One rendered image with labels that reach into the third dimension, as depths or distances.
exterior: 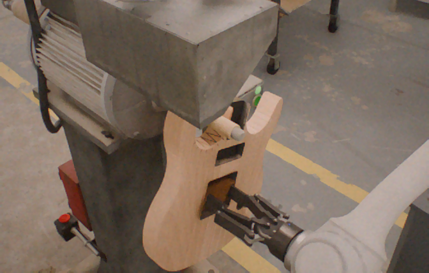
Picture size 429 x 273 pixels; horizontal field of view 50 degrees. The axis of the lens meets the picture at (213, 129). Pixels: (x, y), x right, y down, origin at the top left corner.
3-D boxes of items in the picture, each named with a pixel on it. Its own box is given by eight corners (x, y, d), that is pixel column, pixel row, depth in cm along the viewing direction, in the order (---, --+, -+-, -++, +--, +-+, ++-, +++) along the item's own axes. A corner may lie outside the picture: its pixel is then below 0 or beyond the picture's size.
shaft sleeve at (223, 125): (175, 87, 98) (180, 97, 100) (165, 96, 97) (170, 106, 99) (238, 122, 88) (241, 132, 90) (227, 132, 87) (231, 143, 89)
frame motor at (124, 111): (36, 95, 123) (7, 4, 107) (117, 58, 138) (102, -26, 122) (127, 166, 101) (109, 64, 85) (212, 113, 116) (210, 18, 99)
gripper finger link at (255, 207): (273, 222, 92) (279, 221, 93) (246, 191, 101) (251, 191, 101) (269, 237, 94) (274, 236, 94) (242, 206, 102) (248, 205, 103)
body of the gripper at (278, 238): (278, 270, 87) (241, 243, 93) (301, 254, 94) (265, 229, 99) (288, 239, 85) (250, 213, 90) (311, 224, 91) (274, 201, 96)
